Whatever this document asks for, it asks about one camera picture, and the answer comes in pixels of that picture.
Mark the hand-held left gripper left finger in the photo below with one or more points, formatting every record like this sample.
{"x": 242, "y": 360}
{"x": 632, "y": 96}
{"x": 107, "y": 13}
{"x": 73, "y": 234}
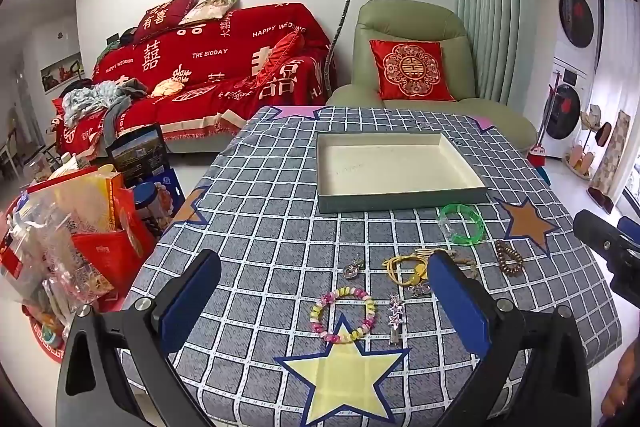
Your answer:
{"x": 192, "y": 302}

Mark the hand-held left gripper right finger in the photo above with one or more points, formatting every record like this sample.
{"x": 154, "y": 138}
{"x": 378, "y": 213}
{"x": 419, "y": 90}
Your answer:
{"x": 457, "y": 307}

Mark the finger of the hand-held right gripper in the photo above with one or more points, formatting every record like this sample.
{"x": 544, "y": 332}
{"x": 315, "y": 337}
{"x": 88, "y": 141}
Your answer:
{"x": 631, "y": 232}
{"x": 597, "y": 234}

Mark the silver star hair clip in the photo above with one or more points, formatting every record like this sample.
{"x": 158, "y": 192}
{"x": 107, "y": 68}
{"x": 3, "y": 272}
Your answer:
{"x": 396, "y": 317}

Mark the shallow grey-green box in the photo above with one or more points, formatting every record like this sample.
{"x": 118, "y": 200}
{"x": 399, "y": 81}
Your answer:
{"x": 395, "y": 167}

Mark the person's right forearm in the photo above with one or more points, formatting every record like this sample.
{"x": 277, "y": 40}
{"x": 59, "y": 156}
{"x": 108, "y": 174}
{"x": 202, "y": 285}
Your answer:
{"x": 625, "y": 377}

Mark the small silver charm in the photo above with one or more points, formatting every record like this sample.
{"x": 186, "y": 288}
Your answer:
{"x": 419, "y": 290}

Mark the blue box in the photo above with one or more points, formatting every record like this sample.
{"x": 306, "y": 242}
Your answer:
{"x": 544, "y": 174}

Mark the checkered beige bag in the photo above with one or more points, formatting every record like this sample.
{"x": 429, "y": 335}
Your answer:
{"x": 612, "y": 152}

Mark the hat rack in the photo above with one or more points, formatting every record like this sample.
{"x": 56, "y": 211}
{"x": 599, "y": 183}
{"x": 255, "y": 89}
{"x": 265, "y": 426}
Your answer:
{"x": 590, "y": 142}

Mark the red gift bag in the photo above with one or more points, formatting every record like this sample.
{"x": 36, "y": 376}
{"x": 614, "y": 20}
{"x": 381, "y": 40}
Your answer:
{"x": 112, "y": 252}

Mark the red broom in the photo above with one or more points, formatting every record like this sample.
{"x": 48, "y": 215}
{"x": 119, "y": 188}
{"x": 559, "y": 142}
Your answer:
{"x": 537, "y": 152}

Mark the blue lidded jar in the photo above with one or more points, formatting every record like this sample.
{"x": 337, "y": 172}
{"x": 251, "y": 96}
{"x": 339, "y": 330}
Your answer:
{"x": 152, "y": 207}

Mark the grey checkered star tablecloth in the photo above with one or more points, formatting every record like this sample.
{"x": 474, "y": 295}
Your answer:
{"x": 280, "y": 247}

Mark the white washing machine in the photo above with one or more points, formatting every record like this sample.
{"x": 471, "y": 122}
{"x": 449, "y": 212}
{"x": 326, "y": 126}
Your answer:
{"x": 567, "y": 107}

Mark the red round mat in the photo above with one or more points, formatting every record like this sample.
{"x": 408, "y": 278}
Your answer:
{"x": 42, "y": 337}

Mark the black photo book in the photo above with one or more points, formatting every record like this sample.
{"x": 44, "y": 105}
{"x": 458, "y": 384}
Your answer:
{"x": 137, "y": 154}

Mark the pile of plastic bags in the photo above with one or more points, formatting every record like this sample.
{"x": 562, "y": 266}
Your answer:
{"x": 45, "y": 247}

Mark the white dryer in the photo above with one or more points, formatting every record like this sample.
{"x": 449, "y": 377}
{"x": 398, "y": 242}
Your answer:
{"x": 575, "y": 12}

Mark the pile of grey clothes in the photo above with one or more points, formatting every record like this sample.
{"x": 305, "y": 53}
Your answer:
{"x": 97, "y": 99}

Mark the red embroidered cushion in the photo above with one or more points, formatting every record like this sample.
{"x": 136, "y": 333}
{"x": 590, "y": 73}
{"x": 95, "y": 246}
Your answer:
{"x": 412, "y": 69}

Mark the red printed sofa cover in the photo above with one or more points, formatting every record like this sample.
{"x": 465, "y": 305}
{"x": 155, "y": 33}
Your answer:
{"x": 220, "y": 57}

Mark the red satin pillow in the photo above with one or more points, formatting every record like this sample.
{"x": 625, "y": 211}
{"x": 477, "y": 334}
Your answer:
{"x": 280, "y": 57}

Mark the green armchair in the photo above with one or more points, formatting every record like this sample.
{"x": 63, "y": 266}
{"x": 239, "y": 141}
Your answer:
{"x": 415, "y": 19}

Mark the red pillow with characters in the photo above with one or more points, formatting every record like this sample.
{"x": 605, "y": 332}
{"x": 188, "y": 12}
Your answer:
{"x": 162, "y": 17}

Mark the photo print pillow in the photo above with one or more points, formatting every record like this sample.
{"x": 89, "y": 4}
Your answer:
{"x": 210, "y": 9}

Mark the red landscape wall picture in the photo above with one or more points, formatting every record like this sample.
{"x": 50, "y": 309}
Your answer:
{"x": 61, "y": 73}

